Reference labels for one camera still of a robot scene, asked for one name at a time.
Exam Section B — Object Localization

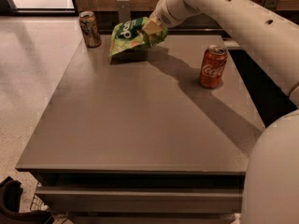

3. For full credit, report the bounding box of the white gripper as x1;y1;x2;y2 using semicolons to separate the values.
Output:
142;0;200;35

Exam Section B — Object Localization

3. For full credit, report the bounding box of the green rice chip bag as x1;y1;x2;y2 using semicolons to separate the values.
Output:
109;17;168;56

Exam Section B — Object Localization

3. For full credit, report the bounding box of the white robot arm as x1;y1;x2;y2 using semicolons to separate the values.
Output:
151;0;299;224

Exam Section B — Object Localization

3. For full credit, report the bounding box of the gold brown soda can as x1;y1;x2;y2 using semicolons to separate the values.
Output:
79;11;101;48

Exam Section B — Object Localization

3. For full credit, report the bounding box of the orange Coca-Cola can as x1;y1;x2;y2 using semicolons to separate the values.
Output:
199;45;228;89

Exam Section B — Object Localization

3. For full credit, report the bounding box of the left metal bracket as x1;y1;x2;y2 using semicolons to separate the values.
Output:
117;0;131;22

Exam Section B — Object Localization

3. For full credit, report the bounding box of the metal bracket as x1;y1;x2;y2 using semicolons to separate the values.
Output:
263;0;280;11
117;0;131;22

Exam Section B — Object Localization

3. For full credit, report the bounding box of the right metal bracket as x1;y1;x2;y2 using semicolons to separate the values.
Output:
263;0;280;11

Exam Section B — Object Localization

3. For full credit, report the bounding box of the black object with wire basket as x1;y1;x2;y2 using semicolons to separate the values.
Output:
0;176;54;224

